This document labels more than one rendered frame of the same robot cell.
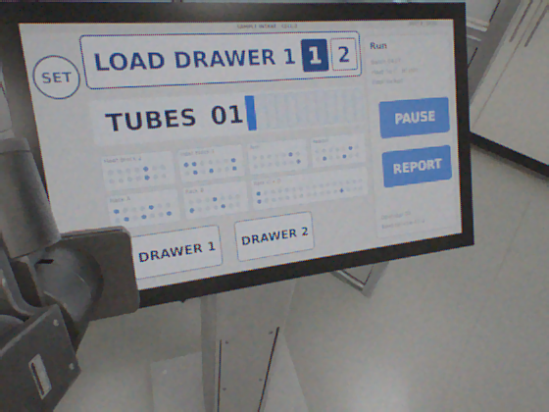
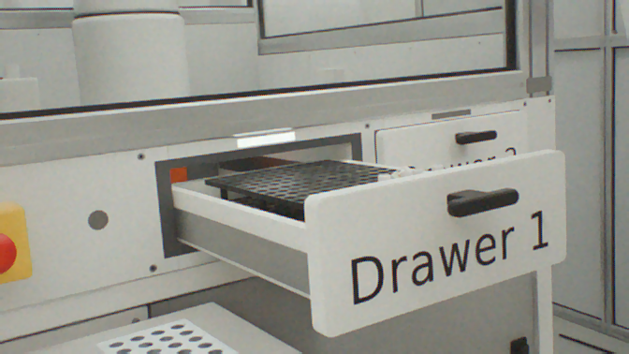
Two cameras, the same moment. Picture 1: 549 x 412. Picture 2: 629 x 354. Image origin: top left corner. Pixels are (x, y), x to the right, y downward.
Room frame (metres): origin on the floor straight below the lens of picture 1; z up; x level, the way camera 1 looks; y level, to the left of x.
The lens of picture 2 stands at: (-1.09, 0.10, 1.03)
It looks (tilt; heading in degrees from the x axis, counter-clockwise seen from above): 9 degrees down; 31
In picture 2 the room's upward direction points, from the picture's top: 4 degrees counter-clockwise
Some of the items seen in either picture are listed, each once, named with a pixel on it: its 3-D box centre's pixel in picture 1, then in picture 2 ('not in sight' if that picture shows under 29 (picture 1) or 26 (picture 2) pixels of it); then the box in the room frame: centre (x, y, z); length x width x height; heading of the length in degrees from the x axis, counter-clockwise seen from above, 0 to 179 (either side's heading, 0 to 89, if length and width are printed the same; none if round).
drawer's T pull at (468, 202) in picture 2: not in sight; (473, 200); (-0.53, 0.27, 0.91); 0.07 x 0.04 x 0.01; 154
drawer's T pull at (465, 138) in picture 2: not in sight; (470, 137); (-0.11, 0.41, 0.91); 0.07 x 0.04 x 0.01; 154
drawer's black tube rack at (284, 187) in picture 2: not in sight; (321, 206); (-0.43, 0.48, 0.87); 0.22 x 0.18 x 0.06; 64
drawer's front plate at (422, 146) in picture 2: not in sight; (457, 157); (-0.10, 0.43, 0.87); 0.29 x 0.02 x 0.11; 154
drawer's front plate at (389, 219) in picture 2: not in sight; (451, 232); (-0.52, 0.30, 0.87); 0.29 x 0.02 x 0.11; 154
